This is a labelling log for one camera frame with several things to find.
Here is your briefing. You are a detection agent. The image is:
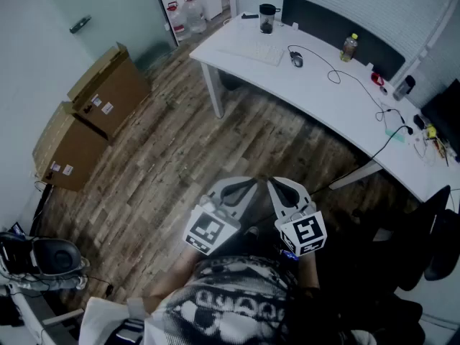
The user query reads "white desk leg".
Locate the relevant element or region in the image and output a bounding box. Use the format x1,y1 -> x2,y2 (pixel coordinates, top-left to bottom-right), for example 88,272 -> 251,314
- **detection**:
328,162 -> 384,190
200,63 -> 226,119

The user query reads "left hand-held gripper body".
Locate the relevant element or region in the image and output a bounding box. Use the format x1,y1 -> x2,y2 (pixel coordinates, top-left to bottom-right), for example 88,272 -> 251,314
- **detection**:
182,192 -> 242,257

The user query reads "black office chair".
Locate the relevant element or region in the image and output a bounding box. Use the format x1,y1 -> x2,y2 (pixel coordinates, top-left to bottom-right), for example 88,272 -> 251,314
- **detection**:
354,184 -> 460,293

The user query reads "water jug with red handle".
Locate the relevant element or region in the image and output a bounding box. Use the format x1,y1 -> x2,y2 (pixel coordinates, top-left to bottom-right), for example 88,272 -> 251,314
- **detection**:
180,0 -> 208,35
166,1 -> 191,42

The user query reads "person's right forearm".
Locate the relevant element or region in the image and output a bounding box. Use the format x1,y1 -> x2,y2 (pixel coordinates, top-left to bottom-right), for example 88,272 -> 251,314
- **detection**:
298,253 -> 321,290

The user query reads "open brown cardboard box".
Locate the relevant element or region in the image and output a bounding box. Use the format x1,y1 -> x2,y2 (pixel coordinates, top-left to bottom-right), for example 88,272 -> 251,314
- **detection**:
67,41 -> 152,139

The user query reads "closed brown cardboard box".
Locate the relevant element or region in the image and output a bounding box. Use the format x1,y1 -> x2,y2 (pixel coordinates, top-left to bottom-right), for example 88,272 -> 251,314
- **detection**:
31,101 -> 111,193

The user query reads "teal pad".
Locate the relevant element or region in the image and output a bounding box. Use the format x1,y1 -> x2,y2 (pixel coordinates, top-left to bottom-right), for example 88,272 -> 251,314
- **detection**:
385,127 -> 407,144

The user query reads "black lidded tumbler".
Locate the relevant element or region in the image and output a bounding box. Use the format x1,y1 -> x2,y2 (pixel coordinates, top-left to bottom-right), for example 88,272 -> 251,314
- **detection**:
259,3 -> 282,35

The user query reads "person's left forearm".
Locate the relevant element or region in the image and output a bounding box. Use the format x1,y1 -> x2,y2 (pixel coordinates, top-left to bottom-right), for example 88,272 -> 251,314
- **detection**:
147,246 -> 202,301

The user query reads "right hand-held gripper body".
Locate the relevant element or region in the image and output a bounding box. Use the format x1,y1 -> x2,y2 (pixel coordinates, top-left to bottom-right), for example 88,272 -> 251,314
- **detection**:
274,201 -> 328,258

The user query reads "black mouse cable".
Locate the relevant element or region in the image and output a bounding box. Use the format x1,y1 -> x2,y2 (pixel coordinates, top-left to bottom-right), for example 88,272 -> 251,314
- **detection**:
287,44 -> 406,124

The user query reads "white metal stand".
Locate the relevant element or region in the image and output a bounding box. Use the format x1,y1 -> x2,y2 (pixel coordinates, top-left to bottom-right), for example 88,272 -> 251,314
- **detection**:
0,282 -> 86,345

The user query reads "black monitor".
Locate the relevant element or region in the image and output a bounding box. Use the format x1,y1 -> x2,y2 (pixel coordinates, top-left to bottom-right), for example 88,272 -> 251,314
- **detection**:
420,79 -> 460,157

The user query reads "metal door handle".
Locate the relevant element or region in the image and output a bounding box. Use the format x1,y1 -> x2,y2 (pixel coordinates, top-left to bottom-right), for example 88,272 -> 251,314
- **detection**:
69,14 -> 93,35

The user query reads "white keyboard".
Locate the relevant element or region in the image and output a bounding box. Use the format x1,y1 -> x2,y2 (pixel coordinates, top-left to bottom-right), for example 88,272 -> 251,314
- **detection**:
216,40 -> 285,68

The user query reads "person's patterned shirt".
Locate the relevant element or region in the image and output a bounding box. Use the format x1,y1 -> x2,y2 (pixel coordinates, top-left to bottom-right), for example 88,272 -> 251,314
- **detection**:
78,255 -> 317,345

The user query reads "dark desk divider panel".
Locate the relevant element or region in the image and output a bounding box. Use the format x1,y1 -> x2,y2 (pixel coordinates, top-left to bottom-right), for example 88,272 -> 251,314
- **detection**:
280,0 -> 406,82

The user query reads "clear bottle with black lid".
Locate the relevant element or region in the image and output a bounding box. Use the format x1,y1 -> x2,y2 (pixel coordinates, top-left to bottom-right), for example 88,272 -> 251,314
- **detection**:
392,74 -> 417,102

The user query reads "tangle of thin wires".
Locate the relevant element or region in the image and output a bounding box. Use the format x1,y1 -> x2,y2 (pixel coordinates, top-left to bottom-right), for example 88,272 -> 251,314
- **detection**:
413,134 -> 451,167

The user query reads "tea bottle with yellow cap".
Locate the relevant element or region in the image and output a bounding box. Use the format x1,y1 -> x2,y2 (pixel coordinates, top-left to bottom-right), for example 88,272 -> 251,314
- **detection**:
340,32 -> 359,63

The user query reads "black charging cable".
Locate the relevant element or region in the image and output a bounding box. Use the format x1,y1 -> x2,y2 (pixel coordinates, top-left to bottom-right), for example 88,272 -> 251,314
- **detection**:
308,124 -> 414,196

